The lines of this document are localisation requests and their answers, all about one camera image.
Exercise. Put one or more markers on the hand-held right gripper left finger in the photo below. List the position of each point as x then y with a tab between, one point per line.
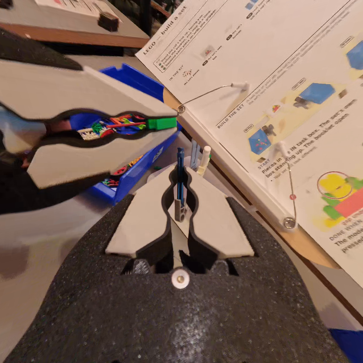
139	224

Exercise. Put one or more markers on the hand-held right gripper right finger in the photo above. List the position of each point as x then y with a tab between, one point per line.
221	224

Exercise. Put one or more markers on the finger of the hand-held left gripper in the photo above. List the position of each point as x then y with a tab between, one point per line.
85	161
71	90

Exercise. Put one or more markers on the blue rod piece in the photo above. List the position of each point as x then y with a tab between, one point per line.
180	175

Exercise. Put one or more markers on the blue parts bin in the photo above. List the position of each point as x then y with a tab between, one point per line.
136	79

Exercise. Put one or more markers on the white rod piece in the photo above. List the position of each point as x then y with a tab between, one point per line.
205	156

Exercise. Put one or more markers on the green connector piece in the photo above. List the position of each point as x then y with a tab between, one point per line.
161	124

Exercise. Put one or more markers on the red wheel with black tyre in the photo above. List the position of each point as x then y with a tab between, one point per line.
119	170

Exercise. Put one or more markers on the pile of colourful construction pieces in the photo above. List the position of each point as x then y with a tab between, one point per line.
124	123

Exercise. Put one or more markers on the small black box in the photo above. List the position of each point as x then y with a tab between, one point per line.
108	22

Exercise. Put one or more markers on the printed paper stack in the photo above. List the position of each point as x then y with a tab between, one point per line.
73	7

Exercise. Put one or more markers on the white document stand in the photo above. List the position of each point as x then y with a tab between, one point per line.
306	249

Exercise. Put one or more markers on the printed instruction sheet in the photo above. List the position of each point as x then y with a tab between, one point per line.
269	56

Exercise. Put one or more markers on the blue bin with papers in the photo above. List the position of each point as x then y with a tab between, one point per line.
348	346

